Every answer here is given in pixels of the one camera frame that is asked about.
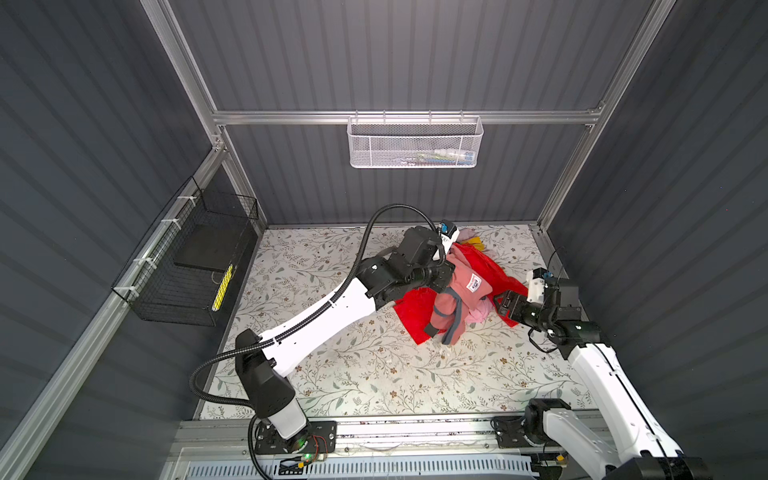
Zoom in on white wire mesh basket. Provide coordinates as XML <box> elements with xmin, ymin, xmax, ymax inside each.
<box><xmin>346</xmin><ymin>116</ymin><xmax>484</xmax><ymax>169</ymax></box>

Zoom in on white perforated front panel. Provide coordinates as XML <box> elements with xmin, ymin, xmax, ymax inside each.
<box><xmin>182</xmin><ymin>454</ymin><xmax>538</xmax><ymax>480</ymax></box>

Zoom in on yellow cloth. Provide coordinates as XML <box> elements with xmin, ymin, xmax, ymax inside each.
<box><xmin>461</xmin><ymin>236</ymin><xmax>486</xmax><ymax>252</ymax></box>

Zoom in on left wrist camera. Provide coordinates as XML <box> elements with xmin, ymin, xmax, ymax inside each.
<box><xmin>439</xmin><ymin>220</ymin><xmax>460</xmax><ymax>242</ymax></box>

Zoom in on dusty pink patched cloth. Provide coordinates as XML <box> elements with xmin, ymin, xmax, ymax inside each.
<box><xmin>424</xmin><ymin>244</ymin><xmax>494</xmax><ymax>346</ymax></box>

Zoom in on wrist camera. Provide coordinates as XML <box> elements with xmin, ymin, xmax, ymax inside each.
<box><xmin>439</xmin><ymin>220</ymin><xmax>460</xmax><ymax>242</ymax></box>
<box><xmin>525</xmin><ymin>267</ymin><xmax>556</xmax><ymax>306</ymax></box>

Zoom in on black pad in basket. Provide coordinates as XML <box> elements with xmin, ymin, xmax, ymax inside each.
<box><xmin>173</xmin><ymin>224</ymin><xmax>242</xmax><ymax>273</ymax></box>

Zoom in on markers in white basket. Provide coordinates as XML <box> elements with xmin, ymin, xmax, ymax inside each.
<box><xmin>398</xmin><ymin>149</ymin><xmax>476</xmax><ymax>168</ymax></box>

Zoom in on red cloth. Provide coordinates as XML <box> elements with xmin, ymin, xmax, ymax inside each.
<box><xmin>394</xmin><ymin>244</ymin><xmax>527</xmax><ymax>345</ymax></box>

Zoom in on black corrugated cable hose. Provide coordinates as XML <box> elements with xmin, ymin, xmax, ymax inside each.
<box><xmin>189</xmin><ymin>203</ymin><xmax>442</xmax><ymax>480</ymax></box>

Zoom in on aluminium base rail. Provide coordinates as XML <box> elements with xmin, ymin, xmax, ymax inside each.
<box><xmin>173</xmin><ymin>410</ymin><xmax>613</xmax><ymax>463</ymax></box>

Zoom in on yellow marker pen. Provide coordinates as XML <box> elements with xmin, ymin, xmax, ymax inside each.
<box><xmin>211</xmin><ymin>264</ymin><xmax>235</xmax><ymax>312</ymax></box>

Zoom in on light pink cloth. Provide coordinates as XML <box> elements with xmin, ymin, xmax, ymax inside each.
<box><xmin>440</xmin><ymin>226</ymin><xmax>493</xmax><ymax>349</ymax></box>

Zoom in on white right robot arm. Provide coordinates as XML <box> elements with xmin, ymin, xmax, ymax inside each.
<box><xmin>493</xmin><ymin>278</ymin><xmax>712</xmax><ymax>479</ymax></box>

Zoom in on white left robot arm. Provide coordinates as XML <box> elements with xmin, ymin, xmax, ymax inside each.
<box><xmin>235</xmin><ymin>221</ymin><xmax>459</xmax><ymax>451</ymax></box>

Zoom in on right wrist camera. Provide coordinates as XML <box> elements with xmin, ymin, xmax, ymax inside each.
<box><xmin>525</xmin><ymin>267</ymin><xmax>556</xmax><ymax>306</ymax></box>

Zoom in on black wire basket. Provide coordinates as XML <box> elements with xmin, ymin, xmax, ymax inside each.
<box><xmin>112</xmin><ymin>178</ymin><xmax>259</xmax><ymax>327</ymax></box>

